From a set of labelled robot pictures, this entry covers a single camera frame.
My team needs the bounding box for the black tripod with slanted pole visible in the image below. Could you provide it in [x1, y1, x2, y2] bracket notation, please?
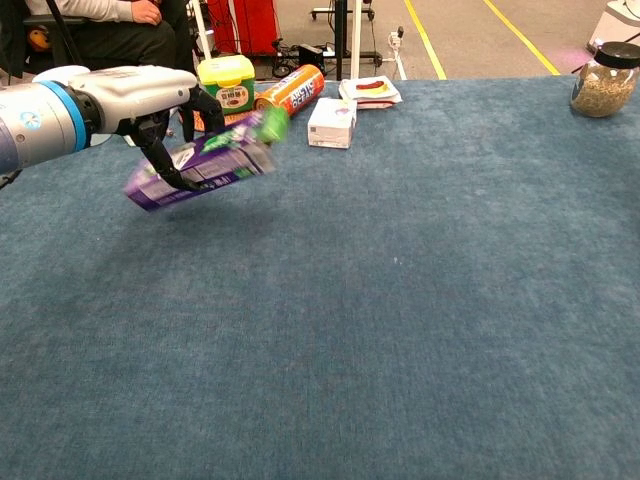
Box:
[44, 0, 81, 66]

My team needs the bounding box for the blue table cloth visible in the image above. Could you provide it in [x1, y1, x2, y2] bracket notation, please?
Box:
[0, 74, 640, 480]

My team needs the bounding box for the woven round coaster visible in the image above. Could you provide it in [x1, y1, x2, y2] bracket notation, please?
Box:
[178, 106, 257, 134]

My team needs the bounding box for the seated person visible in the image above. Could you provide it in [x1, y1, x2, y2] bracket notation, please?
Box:
[0, 0, 196, 76]

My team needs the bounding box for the white snack packet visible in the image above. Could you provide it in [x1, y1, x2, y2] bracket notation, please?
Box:
[338, 75, 404, 111]

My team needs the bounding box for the small white cardboard box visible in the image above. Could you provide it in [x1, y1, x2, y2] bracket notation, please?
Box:
[307, 97, 358, 150]

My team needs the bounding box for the white machine housing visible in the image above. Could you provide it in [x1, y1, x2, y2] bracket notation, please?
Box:
[585, 0, 640, 55]

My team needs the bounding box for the purple toothpaste carton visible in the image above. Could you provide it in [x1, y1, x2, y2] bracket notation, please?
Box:
[123, 105, 291, 212]

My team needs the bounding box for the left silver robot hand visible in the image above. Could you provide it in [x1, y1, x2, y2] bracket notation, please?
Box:
[69, 64, 226, 194]

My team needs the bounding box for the black tripod with straight pole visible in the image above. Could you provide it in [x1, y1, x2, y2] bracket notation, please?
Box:
[335, 0, 350, 81]

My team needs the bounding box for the glass jar black lid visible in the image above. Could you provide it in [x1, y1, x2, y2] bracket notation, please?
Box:
[570, 41, 640, 119]

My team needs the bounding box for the white plastic pitcher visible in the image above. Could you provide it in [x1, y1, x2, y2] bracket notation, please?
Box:
[31, 64, 114, 149]

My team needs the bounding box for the white frame leg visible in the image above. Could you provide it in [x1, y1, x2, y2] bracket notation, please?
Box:
[187, 0, 214, 61]

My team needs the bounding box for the yellow green lidded container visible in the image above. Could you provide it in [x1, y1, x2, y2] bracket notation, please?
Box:
[196, 54, 257, 117]

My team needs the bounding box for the white upright post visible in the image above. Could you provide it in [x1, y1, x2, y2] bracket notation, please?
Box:
[349, 0, 364, 80]

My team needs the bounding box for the orange drink can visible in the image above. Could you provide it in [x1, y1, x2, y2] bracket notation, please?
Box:
[253, 63, 326, 121]

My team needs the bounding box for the red cabinet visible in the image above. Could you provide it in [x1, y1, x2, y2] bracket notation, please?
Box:
[207, 0, 281, 56]

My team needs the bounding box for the white power strip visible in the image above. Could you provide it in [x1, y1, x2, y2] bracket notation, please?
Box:
[388, 25, 407, 80]

